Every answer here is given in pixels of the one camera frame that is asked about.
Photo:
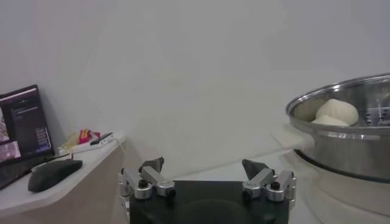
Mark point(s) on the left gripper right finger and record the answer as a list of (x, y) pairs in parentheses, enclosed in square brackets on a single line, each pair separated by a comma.
[(262, 179)]

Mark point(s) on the black laptop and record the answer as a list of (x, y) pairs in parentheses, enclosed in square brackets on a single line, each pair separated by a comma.
[(24, 128)]

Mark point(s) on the white steamed baozi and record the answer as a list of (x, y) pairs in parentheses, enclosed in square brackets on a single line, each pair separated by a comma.
[(338, 109), (329, 121)]

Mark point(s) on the black computer mouse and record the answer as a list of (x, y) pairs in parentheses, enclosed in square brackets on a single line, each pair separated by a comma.
[(55, 175)]

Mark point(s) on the black phone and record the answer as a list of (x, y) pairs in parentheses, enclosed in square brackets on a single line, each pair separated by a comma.
[(103, 140)]

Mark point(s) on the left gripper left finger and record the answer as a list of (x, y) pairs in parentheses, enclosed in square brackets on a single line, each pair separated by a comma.
[(153, 179)]

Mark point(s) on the white side table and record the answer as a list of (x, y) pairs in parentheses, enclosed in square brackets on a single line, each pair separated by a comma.
[(88, 156)]

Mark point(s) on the stainless steel steamer basket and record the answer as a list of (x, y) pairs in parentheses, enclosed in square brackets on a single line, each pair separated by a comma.
[(350, 152)]

